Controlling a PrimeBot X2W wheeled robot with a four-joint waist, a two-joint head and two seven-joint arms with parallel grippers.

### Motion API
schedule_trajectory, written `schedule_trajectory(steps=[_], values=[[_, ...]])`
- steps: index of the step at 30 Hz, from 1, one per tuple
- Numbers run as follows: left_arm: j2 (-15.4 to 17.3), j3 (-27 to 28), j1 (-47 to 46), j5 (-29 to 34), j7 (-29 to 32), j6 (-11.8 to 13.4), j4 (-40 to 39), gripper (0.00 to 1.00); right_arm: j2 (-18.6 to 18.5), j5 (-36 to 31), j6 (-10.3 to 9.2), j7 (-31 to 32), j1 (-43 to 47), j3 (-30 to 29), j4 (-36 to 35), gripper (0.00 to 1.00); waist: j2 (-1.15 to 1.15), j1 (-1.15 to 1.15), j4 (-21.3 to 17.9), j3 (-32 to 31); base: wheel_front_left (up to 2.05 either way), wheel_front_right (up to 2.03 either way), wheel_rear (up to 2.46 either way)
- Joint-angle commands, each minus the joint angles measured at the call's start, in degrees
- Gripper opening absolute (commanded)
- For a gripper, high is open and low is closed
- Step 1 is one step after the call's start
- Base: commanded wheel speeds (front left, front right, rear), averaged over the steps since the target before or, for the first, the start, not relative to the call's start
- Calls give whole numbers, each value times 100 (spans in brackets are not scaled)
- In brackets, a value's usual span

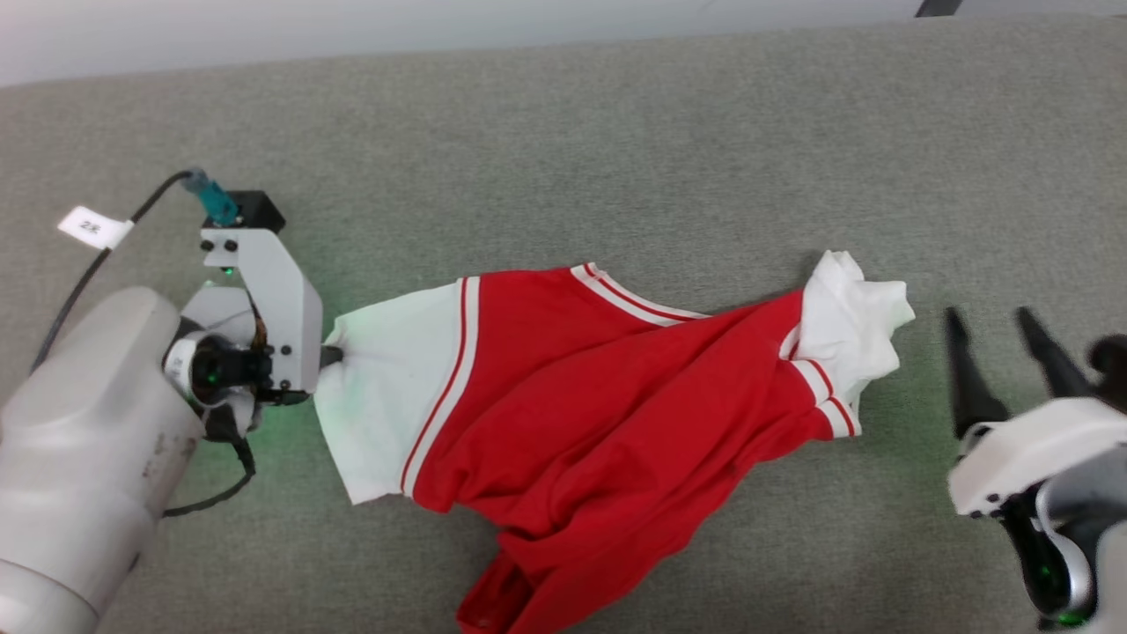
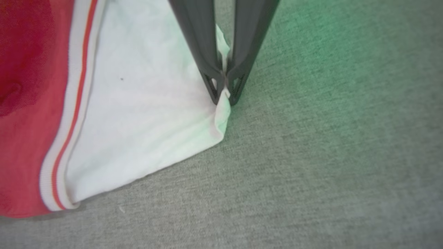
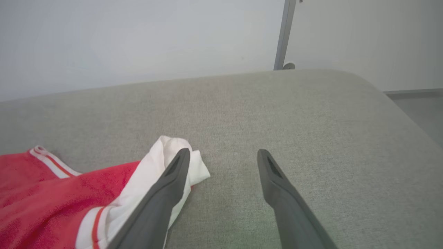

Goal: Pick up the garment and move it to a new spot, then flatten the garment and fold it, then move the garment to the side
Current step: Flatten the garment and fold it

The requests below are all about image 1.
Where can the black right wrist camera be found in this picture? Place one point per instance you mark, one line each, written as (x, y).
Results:
(1111, 370)

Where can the red and white shirt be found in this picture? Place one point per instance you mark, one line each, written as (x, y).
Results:
(599, 396)

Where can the teal left camera connector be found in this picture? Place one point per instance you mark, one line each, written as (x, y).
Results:
(216, 201)

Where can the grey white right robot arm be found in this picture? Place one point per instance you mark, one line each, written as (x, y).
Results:
(1115, 581)

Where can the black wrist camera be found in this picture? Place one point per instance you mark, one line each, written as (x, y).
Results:
(1111, 370)
(260, 211)

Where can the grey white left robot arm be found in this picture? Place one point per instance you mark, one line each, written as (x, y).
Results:
(79, 458)

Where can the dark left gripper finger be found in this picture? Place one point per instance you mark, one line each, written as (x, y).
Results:
(331, 357)

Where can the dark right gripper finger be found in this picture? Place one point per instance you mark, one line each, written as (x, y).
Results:
(1052, 361)
(973, 387)

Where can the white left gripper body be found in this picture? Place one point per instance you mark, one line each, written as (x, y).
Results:
(286, 326)

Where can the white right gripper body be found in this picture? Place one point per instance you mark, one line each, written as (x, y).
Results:
(1030, 449)

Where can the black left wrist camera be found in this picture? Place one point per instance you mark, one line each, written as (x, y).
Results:
(260, 211)

